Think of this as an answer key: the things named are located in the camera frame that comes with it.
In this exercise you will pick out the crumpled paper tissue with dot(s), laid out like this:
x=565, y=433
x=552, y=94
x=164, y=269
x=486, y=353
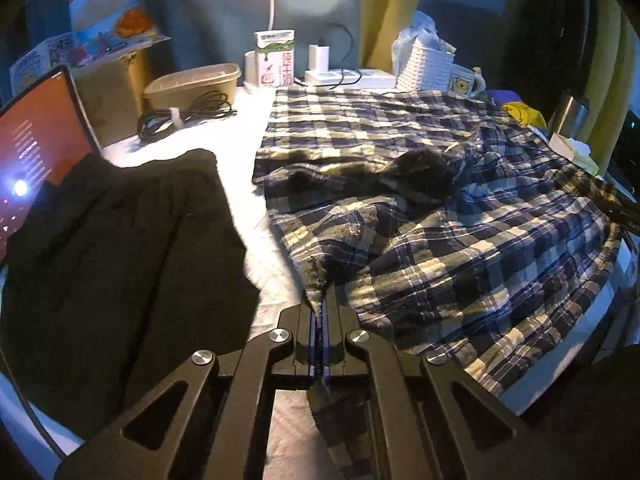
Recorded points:
x=570, y=147

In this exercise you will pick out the brown lidded food container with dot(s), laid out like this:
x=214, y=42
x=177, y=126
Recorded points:
x=190, y=87

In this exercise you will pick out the yellow curtain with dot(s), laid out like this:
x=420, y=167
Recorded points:
x=390, y=10
x=607, y=60

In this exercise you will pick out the printed paper leaflet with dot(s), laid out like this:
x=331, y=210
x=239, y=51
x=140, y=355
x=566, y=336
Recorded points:
x=35, y=65

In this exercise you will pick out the purple cloth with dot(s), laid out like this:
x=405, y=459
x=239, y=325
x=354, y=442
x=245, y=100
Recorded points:
x=505, y=95

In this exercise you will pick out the steel tumbler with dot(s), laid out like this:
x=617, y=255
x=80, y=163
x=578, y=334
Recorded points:
x=567, y=115

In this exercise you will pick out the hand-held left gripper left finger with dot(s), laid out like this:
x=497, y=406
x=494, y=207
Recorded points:
x=304, y=340

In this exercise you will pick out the white bear print mug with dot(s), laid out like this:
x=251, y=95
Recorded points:
x=460, y=85

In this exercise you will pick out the yellow plush toy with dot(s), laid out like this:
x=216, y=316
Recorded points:
x=520, y=112

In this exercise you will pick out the white plastic basket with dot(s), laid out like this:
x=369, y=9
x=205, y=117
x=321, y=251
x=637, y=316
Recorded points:
x=425, y=67

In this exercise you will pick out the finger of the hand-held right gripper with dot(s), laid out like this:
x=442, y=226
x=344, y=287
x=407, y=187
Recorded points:
x=620, y=207

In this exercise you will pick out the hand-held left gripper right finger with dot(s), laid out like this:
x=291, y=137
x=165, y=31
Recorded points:
x=336, y=340

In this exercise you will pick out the cardboard box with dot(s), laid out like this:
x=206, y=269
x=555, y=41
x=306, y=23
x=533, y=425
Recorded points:
x=110, y=95

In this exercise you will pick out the white power strip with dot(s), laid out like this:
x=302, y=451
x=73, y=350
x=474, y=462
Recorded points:
x=372, y=79

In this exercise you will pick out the black cloth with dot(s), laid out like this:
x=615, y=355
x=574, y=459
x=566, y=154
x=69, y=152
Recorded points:
x=125, y=260

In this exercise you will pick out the laptop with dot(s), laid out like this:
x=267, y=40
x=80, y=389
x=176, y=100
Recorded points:
x=35, y=130

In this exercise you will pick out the white desk lamp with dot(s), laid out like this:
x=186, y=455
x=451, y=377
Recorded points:
x=272, y=0

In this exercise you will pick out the crumpled plastic bag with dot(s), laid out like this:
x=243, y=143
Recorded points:
x=420, y=30

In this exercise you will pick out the white charger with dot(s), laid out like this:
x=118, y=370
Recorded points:
x=319, y=57

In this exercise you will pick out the milk carton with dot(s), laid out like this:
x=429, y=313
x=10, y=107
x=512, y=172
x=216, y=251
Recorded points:
x=275, y=60

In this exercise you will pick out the snack bag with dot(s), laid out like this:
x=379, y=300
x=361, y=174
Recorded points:
x=105, y=5

